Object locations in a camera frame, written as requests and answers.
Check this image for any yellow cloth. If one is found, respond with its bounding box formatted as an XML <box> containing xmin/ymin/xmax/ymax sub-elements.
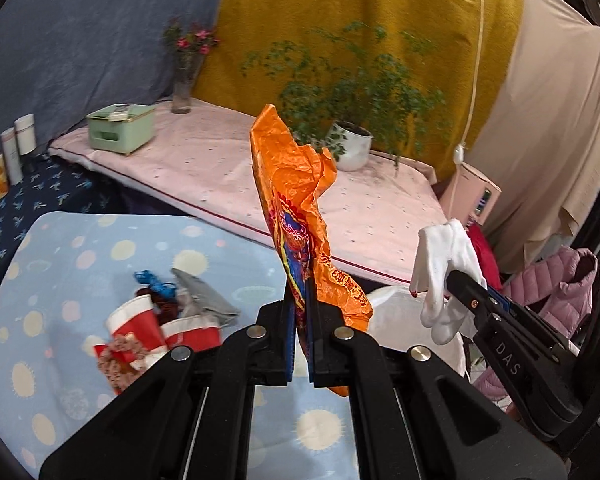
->
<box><xmin>190</xmin><ymin>0</ymin><xmax>525</xmax><ymax>181</ymax></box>

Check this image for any red cloth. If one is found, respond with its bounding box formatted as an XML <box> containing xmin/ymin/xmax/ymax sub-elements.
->
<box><xmin>467</xmin><ymin>222</ymin><xmax>503</xmax><ymax>291</ymax></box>

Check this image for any orange snack bag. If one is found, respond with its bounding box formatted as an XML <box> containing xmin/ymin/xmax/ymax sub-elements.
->
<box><xmin>249</xmin><ymin>104</ymin><xmax>375</xmax><ymax>397</ymax></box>

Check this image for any red patterned wrapper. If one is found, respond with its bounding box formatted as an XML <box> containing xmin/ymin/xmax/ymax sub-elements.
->
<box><xmin>94</xmin><ymin>335</ymin><xmax>153</xmax><ymax>396</ymax></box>

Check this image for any pink appliance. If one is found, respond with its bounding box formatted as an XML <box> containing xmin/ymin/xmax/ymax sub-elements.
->
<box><xmin>439</xmin><ymin>162</ymin><xmax>503</xmax><ymax>226</ymax></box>

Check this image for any grey and white canister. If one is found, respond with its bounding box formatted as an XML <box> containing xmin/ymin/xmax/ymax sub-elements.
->
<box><xmin>0</xmin><ymin>128</ymin><xmax>25</xmax><ymax>186</ymax></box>

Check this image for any beige curtain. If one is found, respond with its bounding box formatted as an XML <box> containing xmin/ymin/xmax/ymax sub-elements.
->
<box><xmin>467</xmin><ymin>0</ymin><xmax>600</xmax><ymax>271</ymax></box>

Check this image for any green tissue box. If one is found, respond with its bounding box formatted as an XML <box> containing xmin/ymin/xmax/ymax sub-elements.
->
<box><xmin>86</xmin><ymin>103</ymin><xmax>157</xmax><ymax>155</ymax></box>

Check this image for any white cloth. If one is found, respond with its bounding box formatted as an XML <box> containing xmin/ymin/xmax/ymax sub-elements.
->
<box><xmin>410</xmin><ymin>219</ymin><xmax>488</xmax><ymax>345</ymax></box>

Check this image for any pink mattress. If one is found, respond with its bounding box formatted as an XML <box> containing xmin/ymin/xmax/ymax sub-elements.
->
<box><xmin>47</xmin><ymin>97</ymin><xmax>453</xmax><ymax>286</ymax></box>

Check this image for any green plant in white pot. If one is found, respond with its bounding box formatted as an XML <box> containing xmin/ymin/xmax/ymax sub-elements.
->
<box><xmin>240</xmin><ymin>21</ymin><xmax>453</xmax><ymax>173</ymax></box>

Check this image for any trash bin with white bag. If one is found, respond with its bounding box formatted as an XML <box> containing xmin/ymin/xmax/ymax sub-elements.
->
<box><xmin>367</xmin><ymin>285</ymin><xmax>468</xmax><ymax>378</ymax></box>

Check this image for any pink down vest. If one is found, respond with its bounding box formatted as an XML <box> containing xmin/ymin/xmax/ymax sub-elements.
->
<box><xmin>472</xmin><ymin>247</ymin><xmax>600</xmax><ymax>411</ymax></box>

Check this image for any glass vase with pink flowers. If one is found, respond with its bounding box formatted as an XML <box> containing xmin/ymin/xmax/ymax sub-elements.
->
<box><xmin>161</xmin><ymin>16</ymin><xmax>221</xmax><ymax>115</ymax></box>

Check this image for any dark blue floral cloth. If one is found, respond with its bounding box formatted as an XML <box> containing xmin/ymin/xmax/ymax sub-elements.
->
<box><xmin>0</xmin><ymin>152</ymin><xmax>131</xmax><ymax>331</ymax></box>

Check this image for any blue-grey cloth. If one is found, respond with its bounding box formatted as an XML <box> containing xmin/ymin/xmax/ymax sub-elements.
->
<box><xmin>0</xmin><ymin>0</ymin><xmax>231</xmax><ymax>161</ymax></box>

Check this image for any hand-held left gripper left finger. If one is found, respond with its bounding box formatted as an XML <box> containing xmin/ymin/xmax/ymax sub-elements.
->
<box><xmin>39</xmin><ymin>300</ymin><xmax>297</xmax><ymax>480</ymax></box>

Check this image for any blue wrapper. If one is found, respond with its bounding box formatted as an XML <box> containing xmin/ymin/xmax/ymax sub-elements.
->
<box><xmin>132</xmin><ymin>270</ymin><xmax>177</xmax><ymax>303</ymax></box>

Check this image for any grey cloth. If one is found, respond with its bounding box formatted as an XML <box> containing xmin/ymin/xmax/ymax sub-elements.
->
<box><xmin>171</xmin><ymin>268</ymin><xmax>241</xmax><ymax>328</ymax></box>

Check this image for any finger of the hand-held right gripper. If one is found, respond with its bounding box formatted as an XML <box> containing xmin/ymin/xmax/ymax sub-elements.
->
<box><xmin>446</xmin><ymin>270</ymin><xmax>585</xmax><ymax>440</ymax></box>
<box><xmin>487</xmin><ymin>287</ymin><xmax>580</xmax><ymax>361</ymax></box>

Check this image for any red paper cup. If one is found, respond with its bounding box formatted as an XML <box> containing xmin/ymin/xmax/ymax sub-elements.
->
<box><xmin>160</xmin><ymin>315</ymin><xmax>223</xmax><ymax>353</ymax></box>
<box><xmin>105</xmin><ymin>294</ymin><xmax>163</xmax><ymax>356</ymax></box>

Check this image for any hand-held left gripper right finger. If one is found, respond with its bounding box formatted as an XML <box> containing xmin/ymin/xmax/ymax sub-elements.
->
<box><xmin>307</xmin><ymin>285</ymin><xmax>568</xmax><ymax>480</ymax></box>

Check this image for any dark red scrunchie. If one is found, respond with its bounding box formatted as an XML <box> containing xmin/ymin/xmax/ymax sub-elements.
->
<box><xmin>135</xmin><ymin>285</ymin><xmax>181</xmax><ymax>323</ymax></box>

